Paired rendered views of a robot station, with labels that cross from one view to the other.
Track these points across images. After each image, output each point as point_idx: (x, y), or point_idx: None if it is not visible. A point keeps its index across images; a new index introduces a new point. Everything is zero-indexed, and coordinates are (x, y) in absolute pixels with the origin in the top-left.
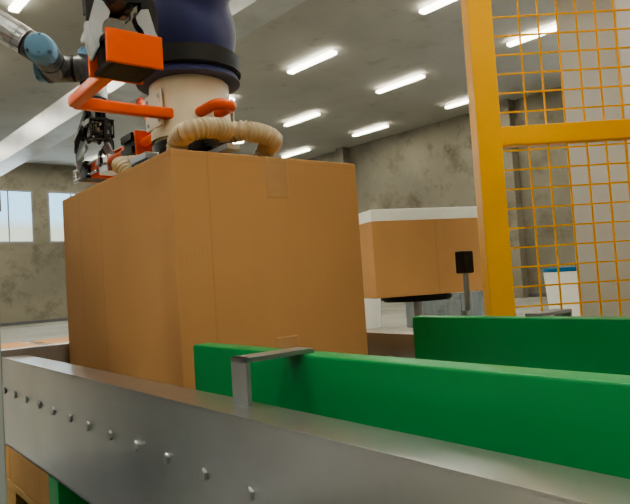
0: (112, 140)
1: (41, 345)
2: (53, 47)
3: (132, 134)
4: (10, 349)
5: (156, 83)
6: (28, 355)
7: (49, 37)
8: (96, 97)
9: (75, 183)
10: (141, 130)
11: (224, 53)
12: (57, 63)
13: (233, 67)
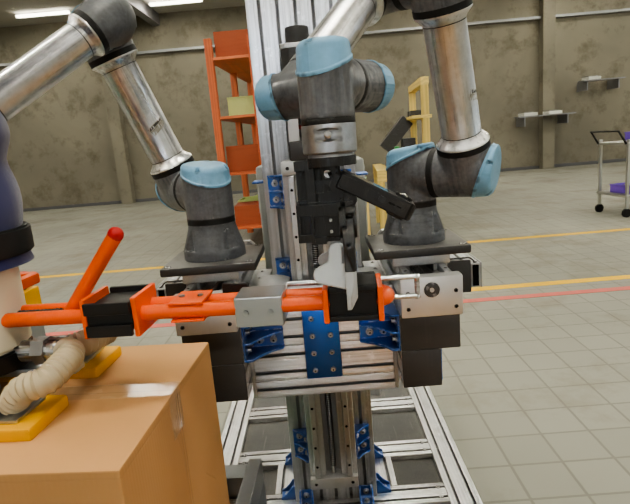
0: (343, 238)
1: (248, 482)
2: (256, 100)
3: (110, 290)
4: (248, 463)
5: None
6: (229, 477)
7: (256, 84)
8: (295, 161)
9: (417, 298)
10: (99, 288)
11: None
12: (290, 109)
13: None
